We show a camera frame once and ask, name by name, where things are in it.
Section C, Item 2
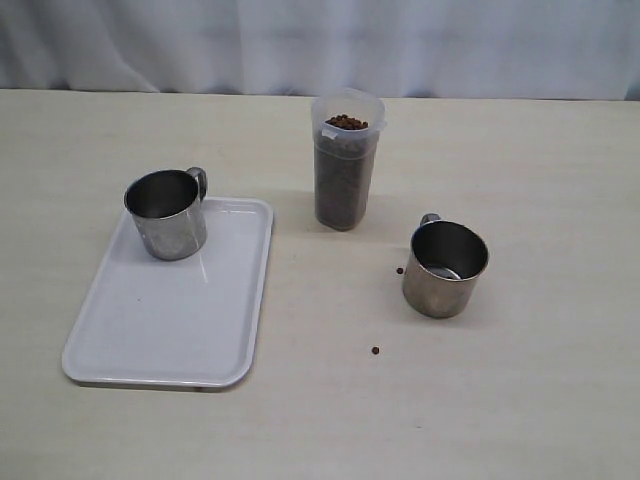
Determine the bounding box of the steel mug with pellets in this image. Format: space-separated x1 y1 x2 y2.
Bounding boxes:
124 167 208 261

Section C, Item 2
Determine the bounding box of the clear plastic tall container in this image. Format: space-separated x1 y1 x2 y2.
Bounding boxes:
311 88 385 231

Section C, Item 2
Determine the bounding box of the white plastic tray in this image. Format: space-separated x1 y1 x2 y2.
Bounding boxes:
61 197 274 389

